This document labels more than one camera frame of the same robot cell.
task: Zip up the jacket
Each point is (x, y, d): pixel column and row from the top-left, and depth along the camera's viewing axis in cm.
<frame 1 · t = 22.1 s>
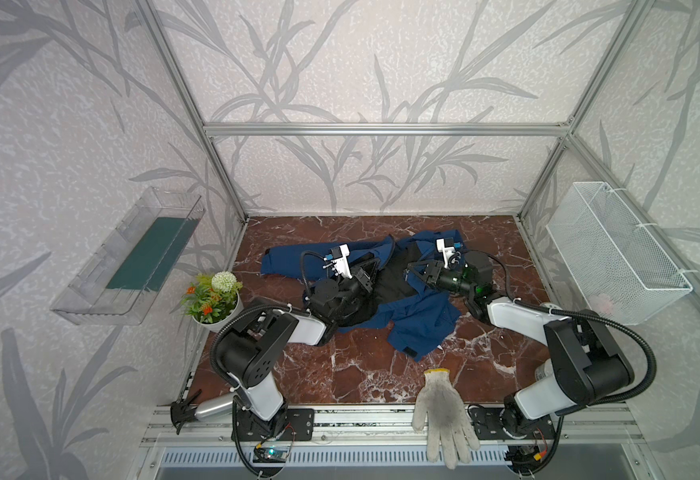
left hand: (385, 254, 81), fingers closed
right hand: (410, 261, 84), fingers open
blue jacket: (418, 315, 90), point 5 cm above the table
potted artificial flower plant: (212, 301, 80), point 17 cm above the table

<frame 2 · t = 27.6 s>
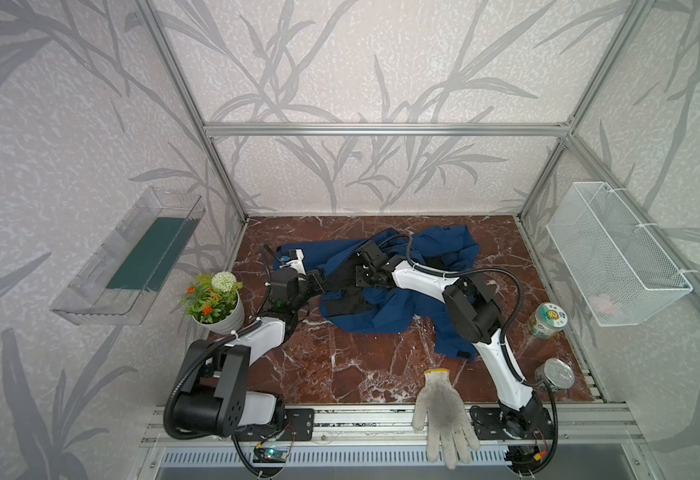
left hand: (328, 261, 89), fingers closed
right hand: (359, 269, 102), fingers open
silver tin can: (556, 374, 78), point 6 cm above the table
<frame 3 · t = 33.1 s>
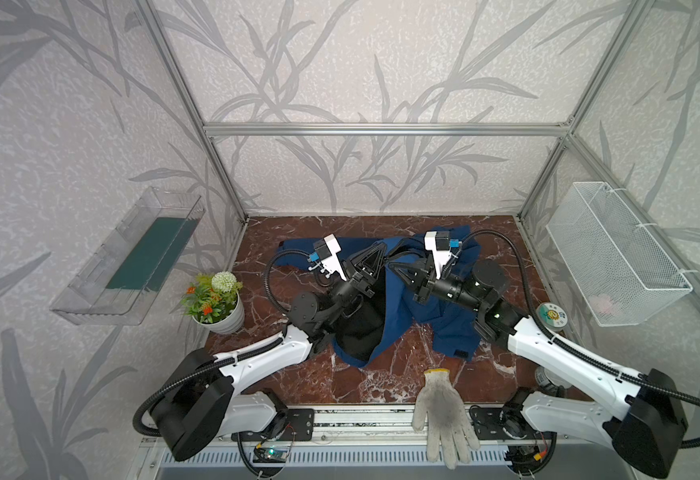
left hand: (390, 243, 60), fingers closed
right hand: (394, 256, 64), fingers closed
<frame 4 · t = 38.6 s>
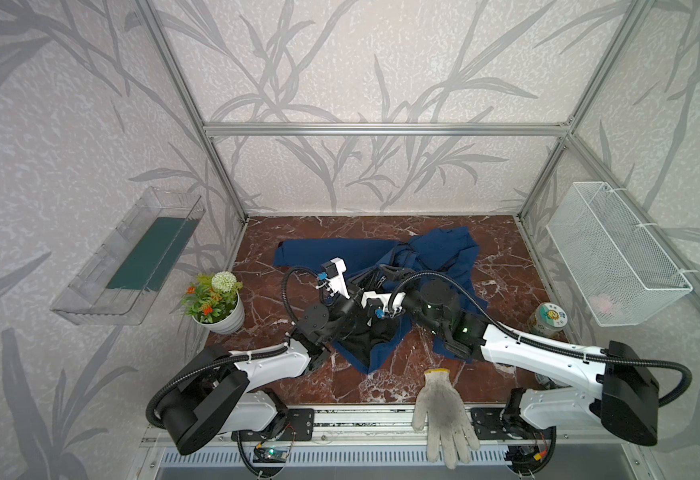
left hand: (384, 266, 71), fingers closed
right hand: (384, 261, 73), fingers open
